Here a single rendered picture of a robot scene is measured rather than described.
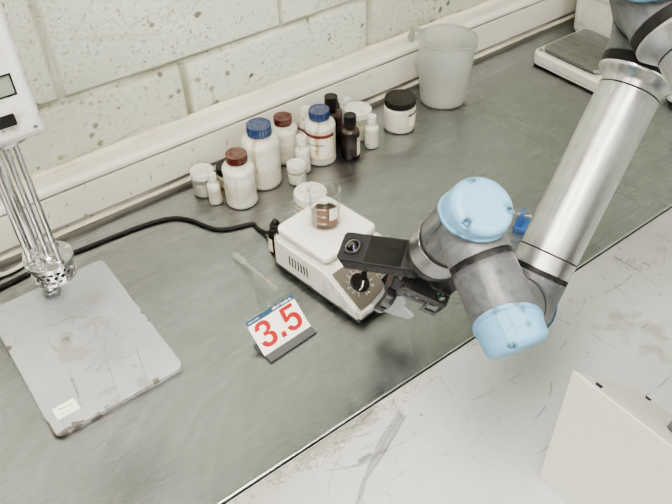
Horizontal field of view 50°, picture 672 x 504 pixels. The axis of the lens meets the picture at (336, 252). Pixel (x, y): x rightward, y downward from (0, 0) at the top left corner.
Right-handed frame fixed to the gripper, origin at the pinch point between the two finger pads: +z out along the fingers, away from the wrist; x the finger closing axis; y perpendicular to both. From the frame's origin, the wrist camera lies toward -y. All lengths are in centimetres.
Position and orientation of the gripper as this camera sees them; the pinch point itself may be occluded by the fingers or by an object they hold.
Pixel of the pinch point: (379, 292)
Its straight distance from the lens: 109.8
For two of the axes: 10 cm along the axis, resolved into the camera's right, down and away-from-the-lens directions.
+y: 9.1, 4.1, 0.5
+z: -2.1, 3.5, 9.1
